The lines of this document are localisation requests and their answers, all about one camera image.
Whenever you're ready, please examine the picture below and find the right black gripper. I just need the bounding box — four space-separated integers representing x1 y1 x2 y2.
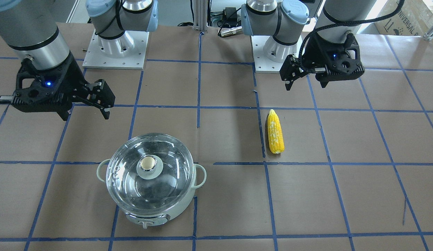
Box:
11 52 115 121

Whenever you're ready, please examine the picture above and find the aluminium frame post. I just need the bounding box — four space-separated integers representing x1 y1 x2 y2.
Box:
192 0 210 33

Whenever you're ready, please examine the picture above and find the pale green cooking pot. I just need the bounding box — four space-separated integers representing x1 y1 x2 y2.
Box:
96 133 207 229

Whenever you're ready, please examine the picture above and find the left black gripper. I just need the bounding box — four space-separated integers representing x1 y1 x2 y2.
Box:
279 31 365 91

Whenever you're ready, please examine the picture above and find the glass pot lid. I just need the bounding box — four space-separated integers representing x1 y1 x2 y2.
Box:
106 133 195 211

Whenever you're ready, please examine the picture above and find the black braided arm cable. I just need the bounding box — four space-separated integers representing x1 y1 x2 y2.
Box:
299 0 405 58

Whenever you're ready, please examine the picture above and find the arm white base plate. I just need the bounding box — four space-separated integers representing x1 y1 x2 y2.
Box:
83 31 150 70
251 36 303 74

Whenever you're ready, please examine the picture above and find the cardboard box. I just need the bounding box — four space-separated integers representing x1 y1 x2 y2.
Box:
375 0 433 36

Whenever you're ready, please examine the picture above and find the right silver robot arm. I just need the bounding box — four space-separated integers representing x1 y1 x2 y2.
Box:
0 0 158 121

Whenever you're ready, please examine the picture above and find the black power adapter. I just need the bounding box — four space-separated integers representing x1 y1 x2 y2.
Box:
223 7 238 26

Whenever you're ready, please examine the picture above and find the yellow corn cob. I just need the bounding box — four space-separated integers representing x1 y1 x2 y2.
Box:
267 109 285 154

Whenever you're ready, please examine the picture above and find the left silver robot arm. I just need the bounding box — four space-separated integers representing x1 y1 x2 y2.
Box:
240 0 404 90

